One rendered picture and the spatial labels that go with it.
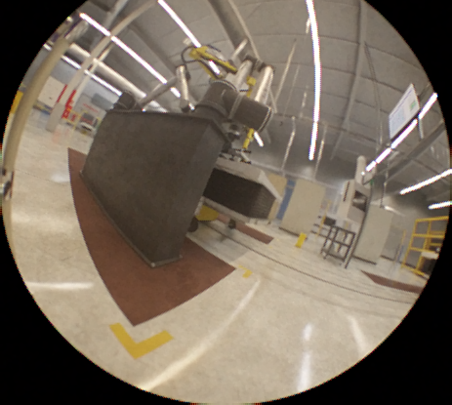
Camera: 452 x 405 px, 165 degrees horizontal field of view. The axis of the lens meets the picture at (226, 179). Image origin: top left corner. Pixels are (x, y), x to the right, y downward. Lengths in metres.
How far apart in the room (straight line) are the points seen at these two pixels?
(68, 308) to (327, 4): 10.49
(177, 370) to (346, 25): 10.69
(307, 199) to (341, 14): 9.34
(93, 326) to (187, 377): 0.33
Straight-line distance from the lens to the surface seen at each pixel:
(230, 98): 1.04
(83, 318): 0.68
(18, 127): 0.31
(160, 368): 0.62
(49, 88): 9.27
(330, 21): 10.16
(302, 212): 6.08
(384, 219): 7.14
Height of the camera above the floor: 0.58
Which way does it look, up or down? 4 degrees up
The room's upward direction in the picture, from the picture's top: 23 degrees clockwise
